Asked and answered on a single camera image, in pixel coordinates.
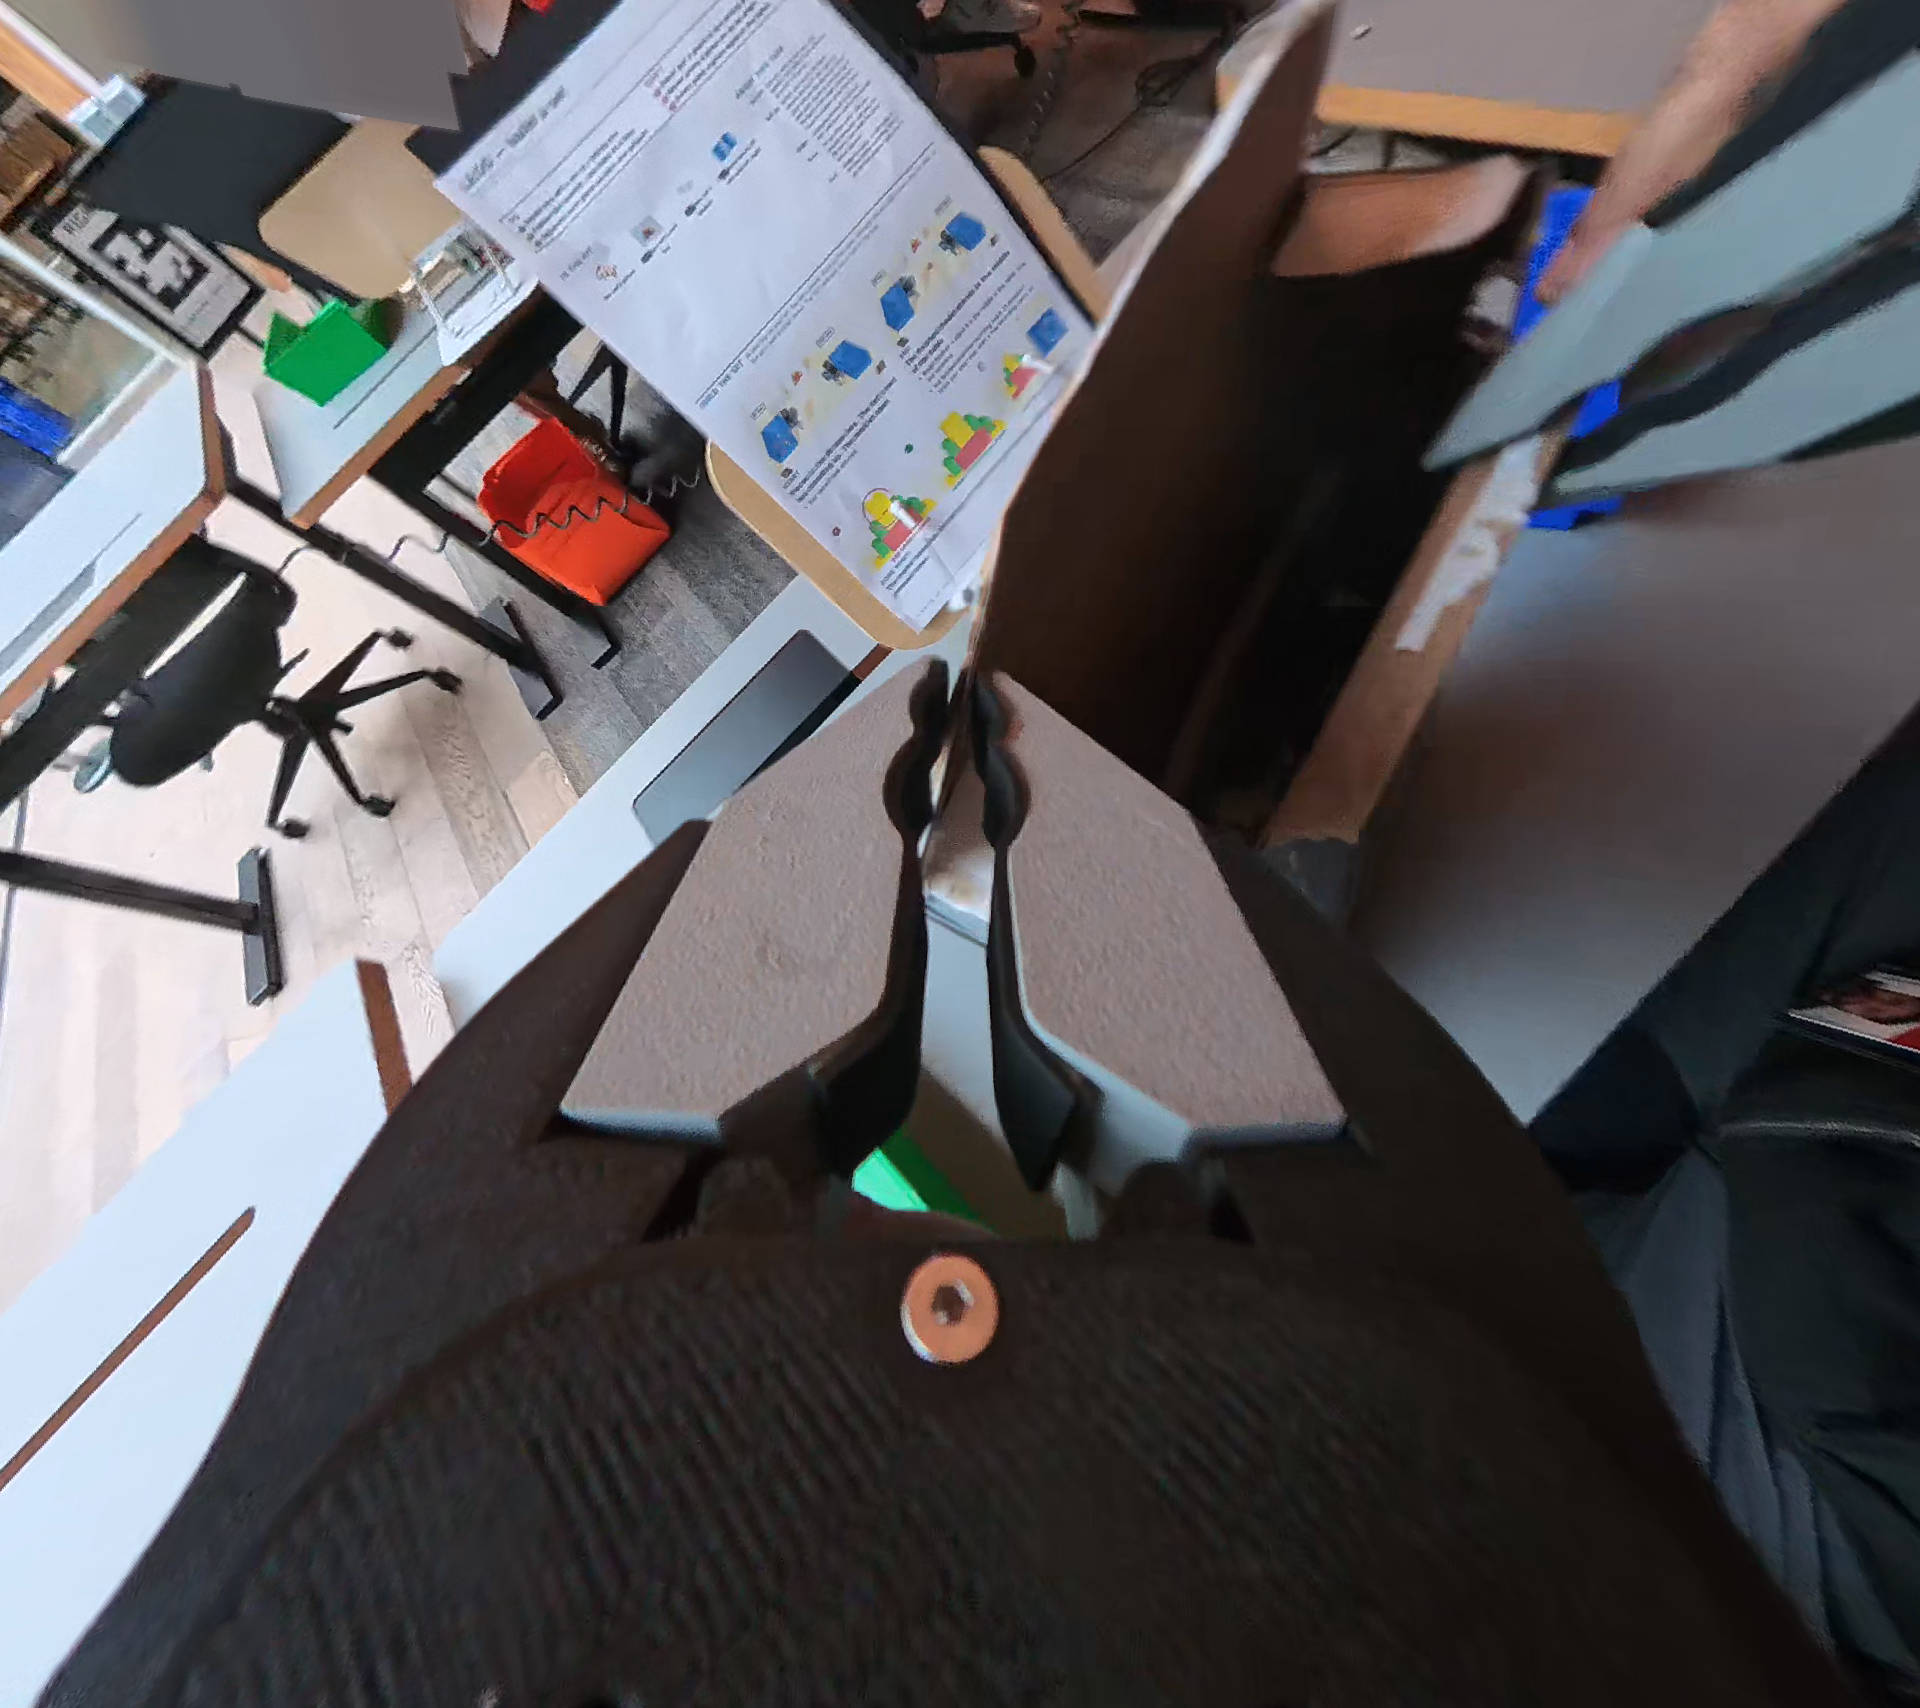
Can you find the green lego brick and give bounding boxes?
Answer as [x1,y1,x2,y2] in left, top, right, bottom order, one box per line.
[851,1128,985,1222]

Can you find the black office chair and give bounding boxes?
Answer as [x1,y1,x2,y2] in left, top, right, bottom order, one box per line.
[73,535,463,839]

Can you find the grey desk with black legs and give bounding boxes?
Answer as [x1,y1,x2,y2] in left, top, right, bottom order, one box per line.
[252,283,632,719]

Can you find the person's right forearm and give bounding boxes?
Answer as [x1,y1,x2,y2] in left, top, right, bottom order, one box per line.
[1542,0,1920,300]

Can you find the brown cardboard box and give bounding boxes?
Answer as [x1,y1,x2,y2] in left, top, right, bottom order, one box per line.
[966,0,1577,854]

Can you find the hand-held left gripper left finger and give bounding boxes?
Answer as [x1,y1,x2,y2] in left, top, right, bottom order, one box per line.
[558,656,957,1181]

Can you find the blue plastic bin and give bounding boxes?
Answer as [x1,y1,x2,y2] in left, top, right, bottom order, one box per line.
[1512,182,1625,528]

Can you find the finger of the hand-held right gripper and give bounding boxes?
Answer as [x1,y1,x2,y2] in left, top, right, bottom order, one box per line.
[1548,283,1920,502]
[1421,54,1920,471]

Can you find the orange plastic bin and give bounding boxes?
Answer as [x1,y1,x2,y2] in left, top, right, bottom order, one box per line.
[479,415,673,608]

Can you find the black and white marker board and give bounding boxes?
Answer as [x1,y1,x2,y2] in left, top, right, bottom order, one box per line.
[32,197,260,358]

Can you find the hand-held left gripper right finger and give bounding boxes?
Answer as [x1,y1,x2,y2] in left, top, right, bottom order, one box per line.
[972,668,1351,1191]

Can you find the person's dark trousers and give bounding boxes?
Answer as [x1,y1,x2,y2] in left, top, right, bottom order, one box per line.
[1530,717,1920,1708]

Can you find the green plastic bin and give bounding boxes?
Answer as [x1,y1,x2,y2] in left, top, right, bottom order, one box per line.
[261,295,396,407]

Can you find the black coiled cable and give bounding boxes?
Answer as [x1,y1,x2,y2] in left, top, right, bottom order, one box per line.
[492,461,711,546]

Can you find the printed instruction sheet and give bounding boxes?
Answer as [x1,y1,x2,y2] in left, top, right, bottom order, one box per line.
[436,0,1100,632]

